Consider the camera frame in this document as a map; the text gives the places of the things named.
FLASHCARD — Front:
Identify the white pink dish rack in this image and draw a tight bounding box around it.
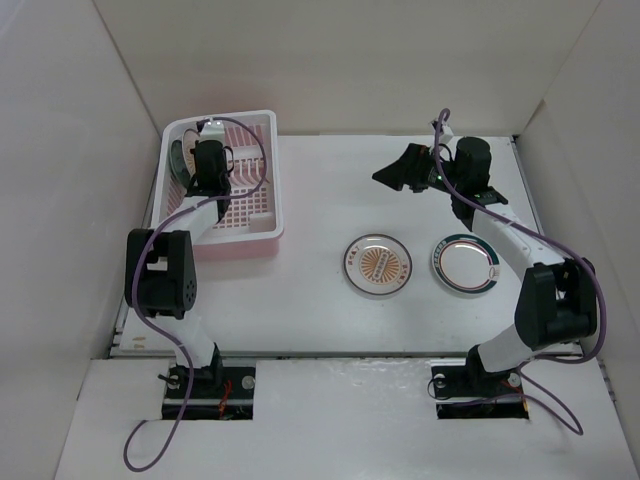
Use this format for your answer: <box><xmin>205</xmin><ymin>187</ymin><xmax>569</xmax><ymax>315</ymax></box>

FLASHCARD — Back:
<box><xmin>151</xmin><ymin>110</ymin><xmax>284</xmax><ymax>261</ymax></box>

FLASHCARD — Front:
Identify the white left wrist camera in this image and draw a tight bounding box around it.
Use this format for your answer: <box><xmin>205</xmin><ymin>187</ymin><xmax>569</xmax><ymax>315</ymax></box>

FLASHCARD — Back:
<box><xmin>196</xmin><ymin>118</ymin><xmax>225</xmax><ymax>144</ymax></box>

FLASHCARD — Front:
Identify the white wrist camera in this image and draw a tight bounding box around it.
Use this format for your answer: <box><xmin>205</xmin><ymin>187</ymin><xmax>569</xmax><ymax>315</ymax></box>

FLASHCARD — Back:
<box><xmin>431</xmin><ymin>119</ymin><xmax>454</xmax><ymax>144</ymax></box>
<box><xmin>196</xmin><ymin>118</ymin><xmax>225</xmax><ymax>144</ymax></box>

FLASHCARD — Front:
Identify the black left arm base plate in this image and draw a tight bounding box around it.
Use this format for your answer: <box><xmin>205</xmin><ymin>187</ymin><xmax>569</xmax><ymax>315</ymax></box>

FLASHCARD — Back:
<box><xmin>159</xmin><ymin>366</ymin><xmax>256</xmax><ymax>421</ymax></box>

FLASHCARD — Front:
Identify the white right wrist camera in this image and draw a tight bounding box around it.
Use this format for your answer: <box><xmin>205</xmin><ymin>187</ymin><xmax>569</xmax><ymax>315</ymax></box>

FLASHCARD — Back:
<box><xmin>431</xmin><ymin>119</ymin><xmax>454</xmax><ymax>144</ymax></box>

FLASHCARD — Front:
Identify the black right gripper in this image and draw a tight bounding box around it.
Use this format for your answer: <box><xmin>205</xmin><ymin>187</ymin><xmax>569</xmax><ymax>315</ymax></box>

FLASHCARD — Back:
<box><xmin>371</xmin><ymin>143</ymin><xmax>463</xmax><ymax>196</ymax></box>

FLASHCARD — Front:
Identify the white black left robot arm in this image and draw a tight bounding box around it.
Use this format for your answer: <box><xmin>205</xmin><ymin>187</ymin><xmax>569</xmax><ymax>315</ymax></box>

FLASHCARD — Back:
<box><xmin>125</xmin><ymin>140</ymin><xmax>231</xmax><ymax>397</ymax></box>

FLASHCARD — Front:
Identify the blue floral plate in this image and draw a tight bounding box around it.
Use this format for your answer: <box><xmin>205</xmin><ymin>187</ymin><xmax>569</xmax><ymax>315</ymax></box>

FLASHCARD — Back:
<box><xmin>169</xmin><ymin>140</ymin><xmax>191</xmax><ymax>189</ymax></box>

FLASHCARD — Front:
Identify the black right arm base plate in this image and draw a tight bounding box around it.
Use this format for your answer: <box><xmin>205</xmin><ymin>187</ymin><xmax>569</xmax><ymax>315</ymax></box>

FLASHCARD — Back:
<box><xmin>428</xmin><ymin>364</ymin><xmax>529</xmax><ymax>420</ymax></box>

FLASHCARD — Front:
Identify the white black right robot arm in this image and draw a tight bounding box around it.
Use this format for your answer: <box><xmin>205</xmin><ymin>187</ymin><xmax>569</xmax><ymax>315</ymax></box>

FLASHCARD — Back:
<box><xmin>372</xmin><ymin>137</ymin><xmax>607</xmax><ymax>401</ymax></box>

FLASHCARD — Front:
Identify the orange sunburst plate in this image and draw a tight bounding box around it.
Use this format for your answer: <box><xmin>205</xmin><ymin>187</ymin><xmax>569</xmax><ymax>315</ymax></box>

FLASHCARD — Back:
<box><xmin>181</xmin><ymin>128</ymin><xmax>200</xmax><ymax>176</ymax></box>
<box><xmin>342</xmin><ymin>233</ymin><xmax>413</xmax><ymax>298</ymax></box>

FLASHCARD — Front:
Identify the green red rimmed plate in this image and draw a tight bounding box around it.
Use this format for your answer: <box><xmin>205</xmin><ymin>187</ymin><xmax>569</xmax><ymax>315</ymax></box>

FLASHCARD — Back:
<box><xmin>431</xmin><ymin>234</ymin><xmax>501</xmax><ymax>295</ymax></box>

